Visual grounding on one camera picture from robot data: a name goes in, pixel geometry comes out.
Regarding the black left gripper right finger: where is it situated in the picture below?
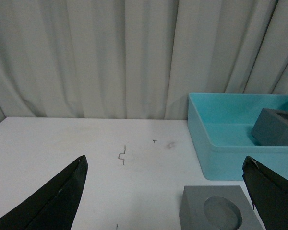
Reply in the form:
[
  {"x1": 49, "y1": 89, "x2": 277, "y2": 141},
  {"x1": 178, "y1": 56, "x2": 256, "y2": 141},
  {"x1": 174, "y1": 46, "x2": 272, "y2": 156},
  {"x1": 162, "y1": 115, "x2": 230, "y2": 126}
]
[{"x1": 242, "y1": 156, "x2": 288, "y2": 230}]

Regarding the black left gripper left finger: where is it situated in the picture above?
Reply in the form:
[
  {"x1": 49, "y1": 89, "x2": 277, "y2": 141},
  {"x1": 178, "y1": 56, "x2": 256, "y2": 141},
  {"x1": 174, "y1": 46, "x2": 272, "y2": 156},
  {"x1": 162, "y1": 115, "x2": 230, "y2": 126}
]
[{"x1": 0, "y1": 155, "x2": 88, "y2": 230}]

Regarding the gray block with square recess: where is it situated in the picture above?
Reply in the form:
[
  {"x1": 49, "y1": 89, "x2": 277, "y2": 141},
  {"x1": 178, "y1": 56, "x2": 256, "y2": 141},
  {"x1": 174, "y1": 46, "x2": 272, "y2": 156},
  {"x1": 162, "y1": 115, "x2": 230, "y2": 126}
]
[{"x1": 251, "y1": 108, "x2": 288, "y2": 146}]

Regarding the gray block with round hole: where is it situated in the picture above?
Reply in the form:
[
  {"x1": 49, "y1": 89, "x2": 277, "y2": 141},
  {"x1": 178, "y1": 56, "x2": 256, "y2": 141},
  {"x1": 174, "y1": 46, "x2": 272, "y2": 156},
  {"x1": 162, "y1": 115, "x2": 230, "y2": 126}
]
[{"x1": 179, "y1": 185, "x2": 263, "y2": 230}]

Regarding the light blue plastic box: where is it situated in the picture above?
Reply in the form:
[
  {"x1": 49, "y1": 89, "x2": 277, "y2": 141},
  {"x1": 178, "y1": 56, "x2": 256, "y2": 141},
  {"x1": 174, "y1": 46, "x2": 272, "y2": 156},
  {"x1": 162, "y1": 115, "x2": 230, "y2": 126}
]
[{"x1": 187, "y1": 93, "x2": 288, "y2": 180}]

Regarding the white pleated curtain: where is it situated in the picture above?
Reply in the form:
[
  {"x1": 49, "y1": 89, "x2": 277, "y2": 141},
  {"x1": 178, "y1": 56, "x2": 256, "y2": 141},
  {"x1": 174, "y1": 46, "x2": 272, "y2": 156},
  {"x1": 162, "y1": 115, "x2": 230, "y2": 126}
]
[{"x1": 0, "y1": 0, "x2": 288, "y2": 122}]

